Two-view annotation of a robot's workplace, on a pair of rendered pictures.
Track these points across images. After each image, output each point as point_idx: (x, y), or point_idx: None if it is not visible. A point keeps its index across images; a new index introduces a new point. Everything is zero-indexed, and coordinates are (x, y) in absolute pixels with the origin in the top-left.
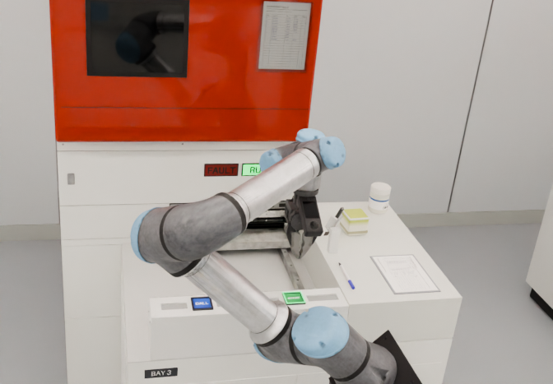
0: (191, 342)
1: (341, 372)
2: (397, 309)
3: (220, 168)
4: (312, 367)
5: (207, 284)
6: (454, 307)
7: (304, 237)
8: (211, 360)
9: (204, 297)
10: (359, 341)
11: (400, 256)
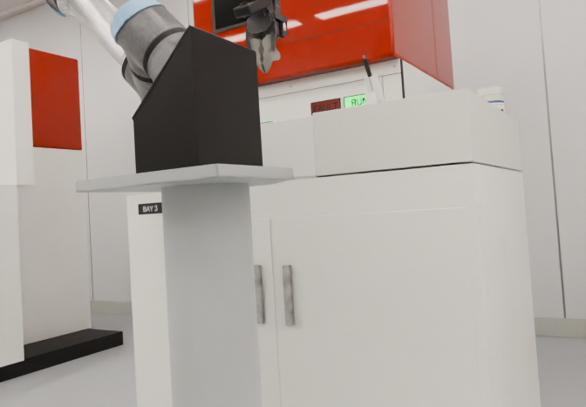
0: None
1: (137, 50)
2: (374, 116)
3: (323, 105)
4: (286, 207)
5: (77, 9)
6: (459, 106)
7: (262, 42)
8: None
9: None
10: (164, 18)
11: None
